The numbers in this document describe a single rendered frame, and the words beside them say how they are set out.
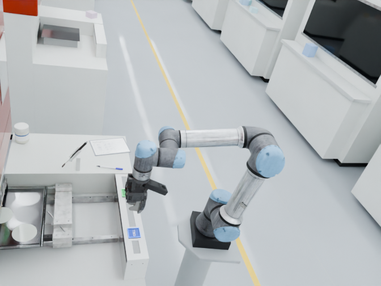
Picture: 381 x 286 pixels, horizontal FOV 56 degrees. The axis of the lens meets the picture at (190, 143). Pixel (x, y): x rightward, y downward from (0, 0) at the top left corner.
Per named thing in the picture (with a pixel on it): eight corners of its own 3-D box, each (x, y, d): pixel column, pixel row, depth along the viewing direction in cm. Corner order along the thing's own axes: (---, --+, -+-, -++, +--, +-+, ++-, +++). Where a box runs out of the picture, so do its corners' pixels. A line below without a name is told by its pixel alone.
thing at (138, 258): (123, 280, 158) (127, 260, 150) (112, 193, 200) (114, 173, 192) (144, 278, 161) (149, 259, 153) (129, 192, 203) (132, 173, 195)
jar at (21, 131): (14, 143, 194) (13, 129, 189) (16, 136, 199) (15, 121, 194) (28, 144, 196) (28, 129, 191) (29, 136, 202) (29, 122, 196)
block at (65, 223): (53, 228, 165) (53, 224, 163) (53, 223, 167) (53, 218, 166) (71, 227, 167) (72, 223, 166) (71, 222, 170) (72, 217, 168)
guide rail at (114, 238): (1, 249, 157) (1, 245, 156) (2, 245, 159) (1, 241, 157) (117, 242, 174) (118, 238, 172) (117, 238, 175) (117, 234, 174)
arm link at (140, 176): (150, 160, 145) (153, 174, 138) (148, 169, 147) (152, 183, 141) (131, 160, 142) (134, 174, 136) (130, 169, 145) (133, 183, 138)
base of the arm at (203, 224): (218, 215, 195) (224, 202, 190) (226, 238, 183) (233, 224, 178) (192, 214, 190) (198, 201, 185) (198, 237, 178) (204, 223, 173)
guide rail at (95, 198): (9, 205, 178) (9, 200, 176) (10, 202, 179) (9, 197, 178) (112, 202, 194) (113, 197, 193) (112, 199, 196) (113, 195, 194)
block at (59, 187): (55, 192, 183) (55, 187, 182) (55, 187, 186) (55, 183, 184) (71, 191, 186) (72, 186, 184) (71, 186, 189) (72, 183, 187)
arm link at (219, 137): (269, 118, 157) (157, 120, 150) (277, 132, 149) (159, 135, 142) (264, 139, 164) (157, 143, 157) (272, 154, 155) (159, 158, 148)
